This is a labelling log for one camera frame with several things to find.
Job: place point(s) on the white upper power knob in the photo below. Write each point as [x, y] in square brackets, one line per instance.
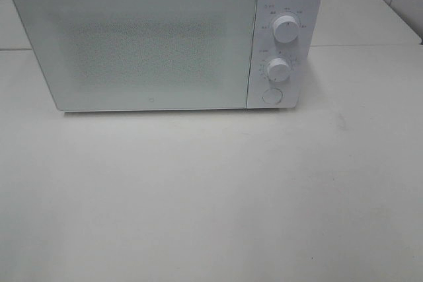
[285, 28]

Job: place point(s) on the white timer knob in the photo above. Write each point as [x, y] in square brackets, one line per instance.
[278, 70]

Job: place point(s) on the white round door button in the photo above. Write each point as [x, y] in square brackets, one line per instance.
[272, 96]

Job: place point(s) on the white microwave door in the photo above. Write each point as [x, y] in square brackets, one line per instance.
[116, 55]

